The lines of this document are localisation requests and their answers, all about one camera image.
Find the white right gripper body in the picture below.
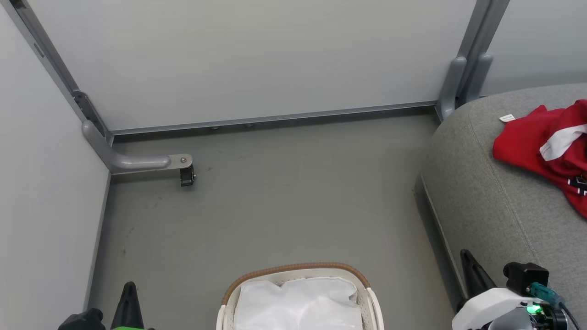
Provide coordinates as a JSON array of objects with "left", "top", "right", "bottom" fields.
[{"left": 451, "top": 287, "right": 538, "bottom": 330}]

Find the white basket liner cloth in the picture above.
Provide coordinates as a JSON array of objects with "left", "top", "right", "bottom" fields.
[{"left": 234, "top": 276, "right": 364, "bottom": 330}]

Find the red and white garment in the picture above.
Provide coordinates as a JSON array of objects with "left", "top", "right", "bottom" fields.
[{"left": 493, "top": 99, "right": 587, "bottom": 219}]

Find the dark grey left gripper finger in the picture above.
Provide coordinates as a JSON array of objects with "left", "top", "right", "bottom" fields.
[{"left": 110, "top": 281, "right": 145, "bottom": 329}]

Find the white laundry basket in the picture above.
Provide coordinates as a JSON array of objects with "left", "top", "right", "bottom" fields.
[{"left": 216, "top": 262, "right": 385, "bottom": 330}]

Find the dark grey partition corner post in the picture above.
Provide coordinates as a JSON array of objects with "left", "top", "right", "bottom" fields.
[{"left": 0, "top": 0, "right": 113, "bottom": 143}]

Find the grey partition bottom rail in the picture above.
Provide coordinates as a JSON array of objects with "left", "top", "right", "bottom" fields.
[{"left": 109, "top": 101, "right": 438, "bottom": 136}]

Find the teal plug black cable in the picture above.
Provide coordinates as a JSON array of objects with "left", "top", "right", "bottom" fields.
[{"left": 526, "top": 282, "right": 582, "bottom": 330}]

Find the grey fabric sofa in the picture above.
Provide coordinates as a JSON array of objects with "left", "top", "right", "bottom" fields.
[{"left": 420, "top": 82, "right": 587, "bottom": 330}]

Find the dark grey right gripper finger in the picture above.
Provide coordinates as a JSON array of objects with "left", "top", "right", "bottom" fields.
[{"left": 460, "top": 249, "right": 498, "bottom": 299}]

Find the short grey partition foot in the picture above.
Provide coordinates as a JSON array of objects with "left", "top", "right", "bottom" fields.
[{"left": 435, "top": 52, "right": 495, "bottom": 122}]

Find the long grey partition foot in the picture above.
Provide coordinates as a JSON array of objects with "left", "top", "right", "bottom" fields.
[{"left": 82, "top": 120, "right": 194, "bottom": 175}]

